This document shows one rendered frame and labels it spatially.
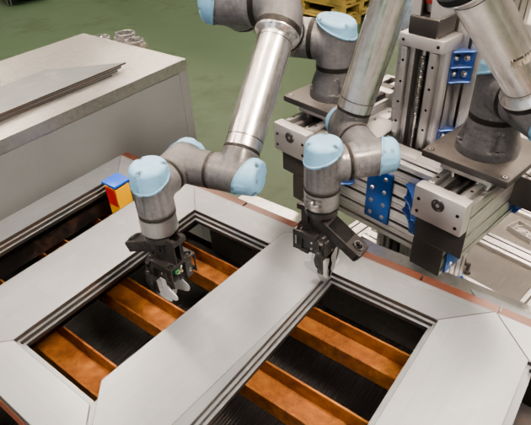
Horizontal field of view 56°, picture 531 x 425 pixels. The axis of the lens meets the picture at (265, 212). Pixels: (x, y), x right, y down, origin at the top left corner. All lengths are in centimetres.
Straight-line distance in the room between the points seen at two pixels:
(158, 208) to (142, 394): 35
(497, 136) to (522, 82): 23
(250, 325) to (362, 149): 44
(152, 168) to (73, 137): 77
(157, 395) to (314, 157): 54
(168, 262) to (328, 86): 75
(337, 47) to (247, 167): 64
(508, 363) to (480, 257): 125
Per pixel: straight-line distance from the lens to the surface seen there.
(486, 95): 125
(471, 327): 116
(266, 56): 105
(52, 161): 167
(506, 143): 131
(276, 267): 122
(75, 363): 135
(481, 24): 99
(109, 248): 137
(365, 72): 107
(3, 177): 160
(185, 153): 102
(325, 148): 96
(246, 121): 99
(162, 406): 102
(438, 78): 145
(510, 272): 231
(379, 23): 105
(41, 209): 159
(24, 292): 133
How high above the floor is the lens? 168
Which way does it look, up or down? 37 degrees down
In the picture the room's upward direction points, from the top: 3 degrees counter-clockwise
